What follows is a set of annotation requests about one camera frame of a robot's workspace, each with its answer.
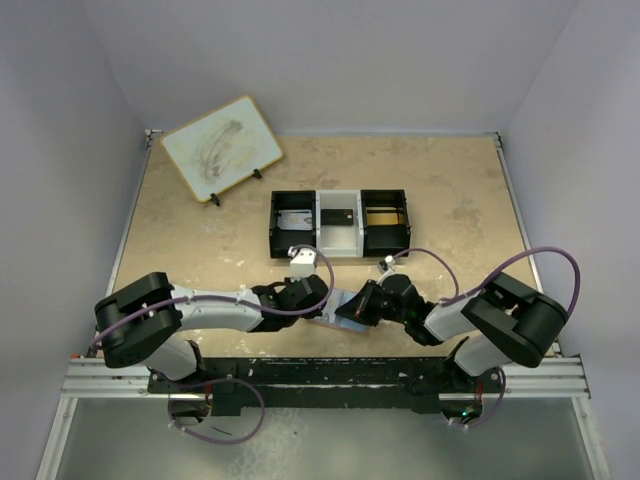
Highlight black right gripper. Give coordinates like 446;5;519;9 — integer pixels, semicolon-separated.
335;279;408;327

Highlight black card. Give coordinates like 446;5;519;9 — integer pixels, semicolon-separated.
320;208;354;227

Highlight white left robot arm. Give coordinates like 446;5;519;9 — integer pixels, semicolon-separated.
91;272;334;392

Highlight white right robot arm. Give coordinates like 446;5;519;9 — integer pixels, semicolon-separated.
336;273;569;391

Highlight silver card in bin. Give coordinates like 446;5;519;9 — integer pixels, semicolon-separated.
277;209;314;231

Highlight gold card in bin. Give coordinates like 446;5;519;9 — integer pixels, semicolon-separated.
366;210;405;226

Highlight black right bin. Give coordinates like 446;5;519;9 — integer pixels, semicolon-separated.
361;189;411;257

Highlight black bin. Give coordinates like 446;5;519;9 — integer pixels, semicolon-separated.
268;190;317;259
361;189;411;257

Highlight black left bin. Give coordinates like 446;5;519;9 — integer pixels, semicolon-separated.
268;190;317;259

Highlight white middle bin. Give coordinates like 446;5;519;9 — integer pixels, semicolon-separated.
315;190;364;258

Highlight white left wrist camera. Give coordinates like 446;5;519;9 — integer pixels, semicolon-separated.
288;246;317;279

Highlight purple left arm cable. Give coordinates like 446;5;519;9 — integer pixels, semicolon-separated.
91;243;335;349

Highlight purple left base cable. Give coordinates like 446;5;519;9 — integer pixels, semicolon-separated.
167;377;266;445

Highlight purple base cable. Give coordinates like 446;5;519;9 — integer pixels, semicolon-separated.
447;369;507;432
167;377;266;445

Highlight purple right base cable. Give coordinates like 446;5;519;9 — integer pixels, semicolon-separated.
447;369;507;432

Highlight whiteboard with orange frame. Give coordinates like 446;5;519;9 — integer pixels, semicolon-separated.
159;95;283;205

